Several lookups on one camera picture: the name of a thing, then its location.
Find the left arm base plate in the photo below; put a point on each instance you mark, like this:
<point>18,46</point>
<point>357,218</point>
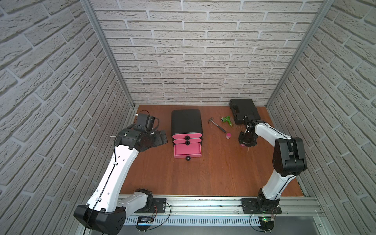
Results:
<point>160,204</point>

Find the hammer with black handle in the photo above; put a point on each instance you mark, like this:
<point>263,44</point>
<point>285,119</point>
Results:
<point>218,126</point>

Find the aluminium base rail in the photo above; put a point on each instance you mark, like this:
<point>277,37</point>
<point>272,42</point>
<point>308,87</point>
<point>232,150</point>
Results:
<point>231,206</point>

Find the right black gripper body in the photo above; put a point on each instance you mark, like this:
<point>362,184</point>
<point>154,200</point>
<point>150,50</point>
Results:
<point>248,139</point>

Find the black tool case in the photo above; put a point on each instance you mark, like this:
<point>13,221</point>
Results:
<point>243,107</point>

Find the black drawer cabinet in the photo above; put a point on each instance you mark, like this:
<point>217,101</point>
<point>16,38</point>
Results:
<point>186,123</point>

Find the left controller board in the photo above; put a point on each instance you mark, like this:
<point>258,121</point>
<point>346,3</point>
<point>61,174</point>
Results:
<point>144,223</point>

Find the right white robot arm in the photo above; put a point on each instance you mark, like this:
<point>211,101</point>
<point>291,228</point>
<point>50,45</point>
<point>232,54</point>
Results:
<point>289,159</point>

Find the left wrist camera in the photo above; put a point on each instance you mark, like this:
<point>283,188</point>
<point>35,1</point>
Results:
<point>146,123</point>

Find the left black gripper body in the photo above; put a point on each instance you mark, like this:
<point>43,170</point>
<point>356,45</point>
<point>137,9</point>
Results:
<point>155,138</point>

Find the controller board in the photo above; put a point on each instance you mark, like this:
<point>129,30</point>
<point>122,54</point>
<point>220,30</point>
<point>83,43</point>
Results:
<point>144,223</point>
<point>266,224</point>

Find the pink drawer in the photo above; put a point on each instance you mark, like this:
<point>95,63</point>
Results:
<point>187,136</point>
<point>187,142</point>
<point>183,151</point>

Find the aluminium frame post right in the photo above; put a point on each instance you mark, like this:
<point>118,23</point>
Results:
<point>318,19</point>

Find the right controller board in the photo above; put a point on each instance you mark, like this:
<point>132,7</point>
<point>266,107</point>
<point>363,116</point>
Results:
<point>266,224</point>

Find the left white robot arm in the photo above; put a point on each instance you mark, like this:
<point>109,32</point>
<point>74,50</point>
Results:
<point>101,213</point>

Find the green toy drill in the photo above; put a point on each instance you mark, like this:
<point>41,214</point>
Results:
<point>227,120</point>

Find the aluminium frame post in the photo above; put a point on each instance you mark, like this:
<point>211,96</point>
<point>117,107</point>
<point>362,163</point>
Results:
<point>318,19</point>
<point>93,18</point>

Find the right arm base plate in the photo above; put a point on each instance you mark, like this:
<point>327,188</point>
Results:
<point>249,207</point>

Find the aluminium frame post left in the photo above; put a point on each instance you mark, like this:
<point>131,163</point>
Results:
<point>93,18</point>

